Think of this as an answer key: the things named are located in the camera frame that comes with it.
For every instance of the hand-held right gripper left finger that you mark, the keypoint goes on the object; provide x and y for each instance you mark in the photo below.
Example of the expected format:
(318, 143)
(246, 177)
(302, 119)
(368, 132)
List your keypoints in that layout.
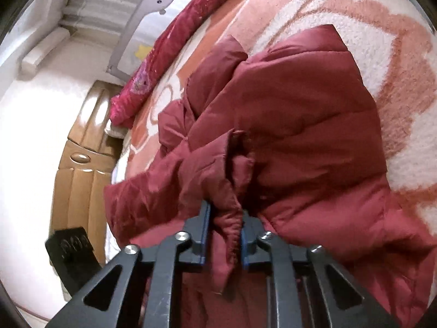
(204, 235)

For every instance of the white pillow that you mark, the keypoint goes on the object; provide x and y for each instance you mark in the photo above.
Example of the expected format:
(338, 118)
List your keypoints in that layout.
(114, 130)

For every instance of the dark red padded jacket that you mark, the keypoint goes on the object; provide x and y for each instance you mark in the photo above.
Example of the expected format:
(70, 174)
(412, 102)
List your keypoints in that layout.
(290, 109)

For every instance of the red floral quilt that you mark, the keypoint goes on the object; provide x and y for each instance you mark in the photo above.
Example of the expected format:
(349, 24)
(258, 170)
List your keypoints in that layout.
(177, 30)

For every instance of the wooden headboard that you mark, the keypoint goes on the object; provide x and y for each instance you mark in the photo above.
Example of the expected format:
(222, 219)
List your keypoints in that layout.
(82, 184)

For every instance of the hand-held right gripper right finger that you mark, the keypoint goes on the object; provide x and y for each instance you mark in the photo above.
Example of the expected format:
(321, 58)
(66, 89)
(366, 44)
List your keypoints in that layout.
(244, 246)

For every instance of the orange and white patterned blanket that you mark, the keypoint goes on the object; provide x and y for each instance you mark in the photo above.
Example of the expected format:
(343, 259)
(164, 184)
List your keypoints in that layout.
(375, 10)

